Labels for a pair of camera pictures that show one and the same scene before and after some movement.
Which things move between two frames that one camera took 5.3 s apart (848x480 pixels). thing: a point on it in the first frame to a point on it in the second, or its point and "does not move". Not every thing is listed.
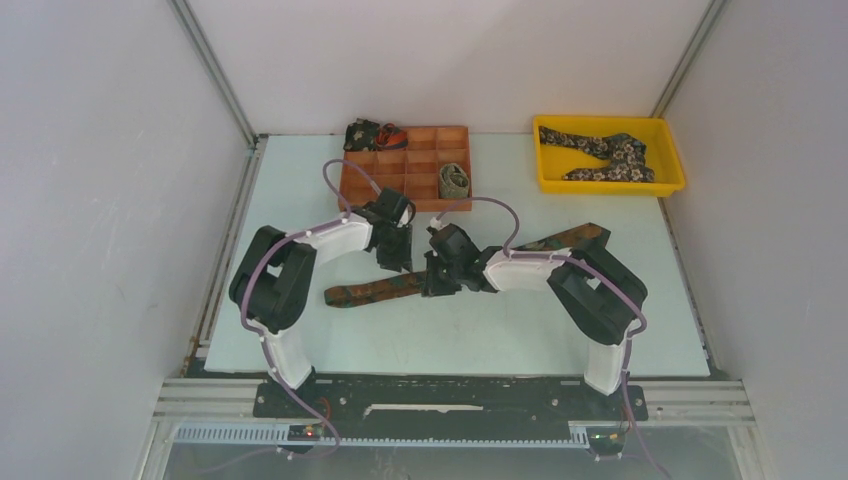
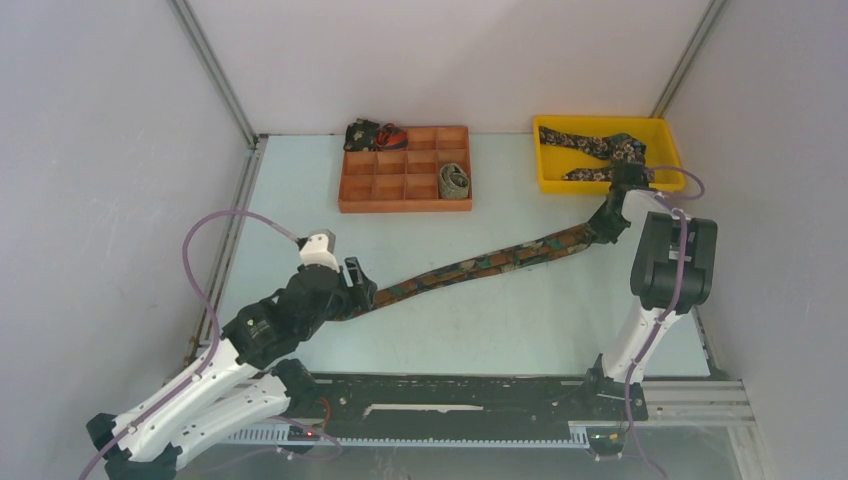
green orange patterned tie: (414, 284) does not move
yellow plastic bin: (552, 164) does not move
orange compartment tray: (414, 172) does not move
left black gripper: (403, 258) to (357, 277)
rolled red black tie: (390, 137) does not move
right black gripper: (434, 287) to (603, 233)
